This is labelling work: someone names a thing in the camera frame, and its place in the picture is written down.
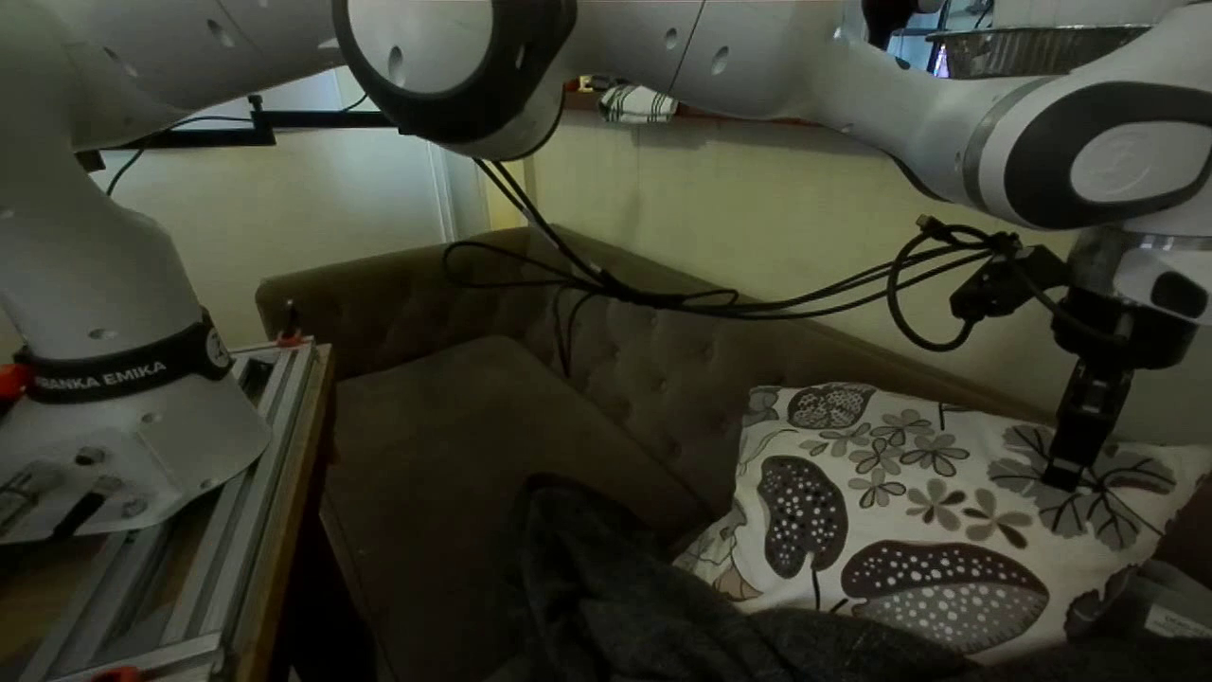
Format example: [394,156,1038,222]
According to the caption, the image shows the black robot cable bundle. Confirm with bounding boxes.
[438,156,1027,357]

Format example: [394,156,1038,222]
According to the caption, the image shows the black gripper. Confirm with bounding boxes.
[1041,281,1212,496]

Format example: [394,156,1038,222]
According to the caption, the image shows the dark grey blanket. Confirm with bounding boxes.
[498,474,1212,682]

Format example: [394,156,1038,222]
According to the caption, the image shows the silver foil tray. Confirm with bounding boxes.
[923,23,1158,83]

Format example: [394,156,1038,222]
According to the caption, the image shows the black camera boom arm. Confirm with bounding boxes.
[71,89,411,173]

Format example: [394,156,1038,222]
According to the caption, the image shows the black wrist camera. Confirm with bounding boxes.
[948,241,1077,327]

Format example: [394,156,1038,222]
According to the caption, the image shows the brown tufted sofa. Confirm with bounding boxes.
[254,222,1212,682]

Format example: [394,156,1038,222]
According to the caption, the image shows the large floral print pillow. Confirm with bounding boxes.
[676,378,1212,665]

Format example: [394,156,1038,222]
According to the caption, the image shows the aluminium profile robot base frame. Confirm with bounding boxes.
[0,337,339,682]

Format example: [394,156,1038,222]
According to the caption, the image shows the small white patterned object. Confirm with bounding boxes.
[594,79,686,128]

